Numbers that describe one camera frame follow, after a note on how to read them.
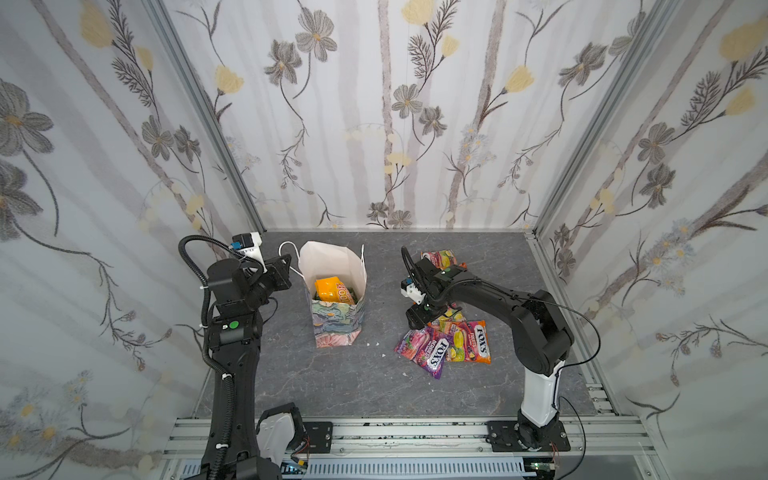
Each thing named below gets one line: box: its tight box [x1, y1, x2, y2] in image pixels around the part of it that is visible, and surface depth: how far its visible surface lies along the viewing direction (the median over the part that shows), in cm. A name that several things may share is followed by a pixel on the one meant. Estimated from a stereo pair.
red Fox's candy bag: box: [420, 250, 467, 270], surface depth 110 cm
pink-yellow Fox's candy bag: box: [438, 307, 466, 334], surface depth 95 cm
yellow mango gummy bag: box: [314, 276, 355, 305], surface depth 84 cm
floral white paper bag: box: [298, 241, 367, 348], surface depth 85 cm
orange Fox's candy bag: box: [445, 320, 492, 364], surface depth 90 cm
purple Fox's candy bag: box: [394, 325, 450, 379], surface depth 88 cm
